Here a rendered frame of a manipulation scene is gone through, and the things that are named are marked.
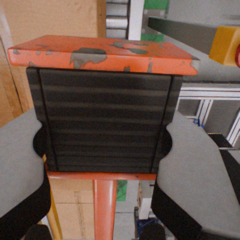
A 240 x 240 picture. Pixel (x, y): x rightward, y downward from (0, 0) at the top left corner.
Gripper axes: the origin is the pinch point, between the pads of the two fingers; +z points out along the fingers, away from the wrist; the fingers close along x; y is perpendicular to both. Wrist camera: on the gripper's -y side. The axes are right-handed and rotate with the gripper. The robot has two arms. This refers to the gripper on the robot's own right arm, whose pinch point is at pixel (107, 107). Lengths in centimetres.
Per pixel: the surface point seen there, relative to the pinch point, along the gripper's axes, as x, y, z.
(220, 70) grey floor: 86, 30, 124
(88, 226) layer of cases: -19, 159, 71
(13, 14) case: -19.2, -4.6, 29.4
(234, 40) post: 22.8, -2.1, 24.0
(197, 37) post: 23.0, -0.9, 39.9
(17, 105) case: -23.9, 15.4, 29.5
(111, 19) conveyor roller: -1, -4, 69
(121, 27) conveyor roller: 4, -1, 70
